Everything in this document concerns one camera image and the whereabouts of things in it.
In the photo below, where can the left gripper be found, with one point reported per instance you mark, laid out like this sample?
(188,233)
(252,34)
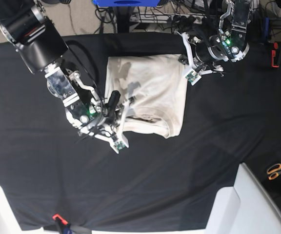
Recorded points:
(201,58)

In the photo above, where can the blue plastic box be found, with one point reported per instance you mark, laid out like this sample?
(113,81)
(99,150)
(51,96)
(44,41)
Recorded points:
(126,3)

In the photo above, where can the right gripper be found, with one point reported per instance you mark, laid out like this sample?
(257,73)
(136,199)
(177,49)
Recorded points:
(108,125)

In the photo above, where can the white T-shirt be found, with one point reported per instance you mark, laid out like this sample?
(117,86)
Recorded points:
(158,88)

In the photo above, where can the red clip on cloth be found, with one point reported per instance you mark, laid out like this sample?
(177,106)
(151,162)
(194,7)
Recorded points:
(62,220)

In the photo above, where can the orange handled scissors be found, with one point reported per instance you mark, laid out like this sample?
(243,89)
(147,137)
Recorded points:
(274,171)

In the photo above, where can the white power strip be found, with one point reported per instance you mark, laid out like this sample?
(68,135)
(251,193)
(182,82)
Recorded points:
(143,17)

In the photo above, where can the white chair right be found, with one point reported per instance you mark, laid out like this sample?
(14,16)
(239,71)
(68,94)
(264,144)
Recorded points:
(244,208)

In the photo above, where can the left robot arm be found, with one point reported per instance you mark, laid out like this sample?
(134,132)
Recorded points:
(230,27)

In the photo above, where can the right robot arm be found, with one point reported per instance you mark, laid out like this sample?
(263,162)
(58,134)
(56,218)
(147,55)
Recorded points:
(25,24)

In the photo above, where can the black table cloth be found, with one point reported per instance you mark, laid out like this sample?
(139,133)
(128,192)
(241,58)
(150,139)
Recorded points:
(156,184)

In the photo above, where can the red black tool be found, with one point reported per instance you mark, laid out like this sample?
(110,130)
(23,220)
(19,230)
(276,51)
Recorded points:
(276,55)

